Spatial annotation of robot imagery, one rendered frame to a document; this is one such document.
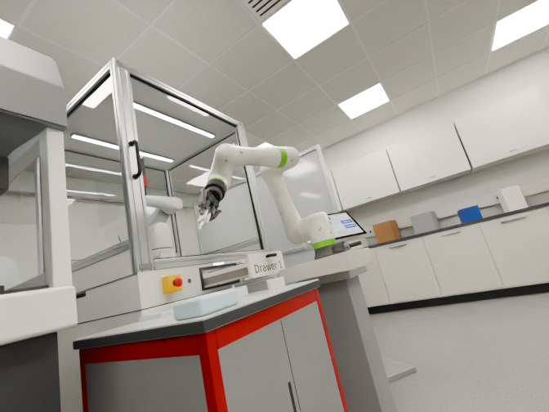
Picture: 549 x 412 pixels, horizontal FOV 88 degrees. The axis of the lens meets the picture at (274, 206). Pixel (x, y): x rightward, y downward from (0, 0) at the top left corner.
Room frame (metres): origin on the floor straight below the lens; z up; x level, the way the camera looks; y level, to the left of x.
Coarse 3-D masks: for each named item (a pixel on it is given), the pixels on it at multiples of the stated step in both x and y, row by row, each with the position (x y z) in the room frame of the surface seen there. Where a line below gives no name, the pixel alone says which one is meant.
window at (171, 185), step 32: (160, 96) 1.39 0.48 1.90; (160, 128) 1.37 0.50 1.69; (192, 128) 1.57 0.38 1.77; (224, 128) 1.84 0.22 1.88; (160, 160) 1.34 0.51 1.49; (192, 160) 1.53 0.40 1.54; (160, 192) 1.32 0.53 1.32; (192, 192) 1.50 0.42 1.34; (160, 224) 1.30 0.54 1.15; (192, 224) 1.46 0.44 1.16; (224, 224) 1.68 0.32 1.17; (256, 224) 1.96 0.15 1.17; (160, 256) 1.28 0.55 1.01
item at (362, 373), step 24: (336, 288) 1.46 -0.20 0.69; (360, 288) 1.58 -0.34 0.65; (336, 312) 1.47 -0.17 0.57; (360, 312) 1.49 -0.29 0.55; (336, 336) 1.49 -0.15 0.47; (360, 336) 1.43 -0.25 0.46; (336, 360) 1.51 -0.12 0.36; (360, 360) 1.45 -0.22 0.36; (360, 384) 1.46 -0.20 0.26; (384, 384) 1.53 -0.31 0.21; (360, 408) 1.48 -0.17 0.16; (384, 408) 1.46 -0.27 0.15
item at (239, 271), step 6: (240, 264) 1.33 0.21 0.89; (246, 264) 1.31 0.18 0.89; (222, 270) 1.39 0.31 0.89; (228, 270) 1.37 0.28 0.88; (234, 270) 1.35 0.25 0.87; (240, 270) 1.33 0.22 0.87; (246, 270) 1.31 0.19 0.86; (204, 276) 1.45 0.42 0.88; (210, 276) 1.43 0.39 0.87; (216, 276) 1.40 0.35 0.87; (222, 276) 1.39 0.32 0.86; (228, 276) 1.37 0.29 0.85; (234, 276) 1.35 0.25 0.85; (240, 276) 1.33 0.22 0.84; (246, 276) 1.32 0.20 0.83; (204, 282) 1.45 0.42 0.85; (210, 282) 1.43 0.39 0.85; (216, 282) 1.41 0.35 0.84; (222, 282) 1.39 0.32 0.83
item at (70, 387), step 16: (256, 288) 1.81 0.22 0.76; (96, 320) 1.33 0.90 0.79; (112, 320) 1.27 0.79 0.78; (128, 320) 1.21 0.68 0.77; (64, 336) 1.49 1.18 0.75; (80, 336) 1.41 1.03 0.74; (64, 352) 1.49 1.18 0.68; (64, 368) 1.50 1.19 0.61; (64, 384) 1.50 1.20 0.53; (80, 384) 1.42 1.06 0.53; (64, 400) 1.51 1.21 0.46; (80, 400) 1.43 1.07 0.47
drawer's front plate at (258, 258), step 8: (248, 256) 1.28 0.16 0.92; (256, 256) 1.33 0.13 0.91; (264, 256) 1.39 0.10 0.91; (280, 256) 1.51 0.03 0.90; (248, 264) 1.28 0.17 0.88; (256, 264) 1.32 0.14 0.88; (264, 264) 1.37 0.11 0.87; (248, 272) 1.29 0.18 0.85; (264, 272) 1.36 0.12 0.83; (272, 272) 1.42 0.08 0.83
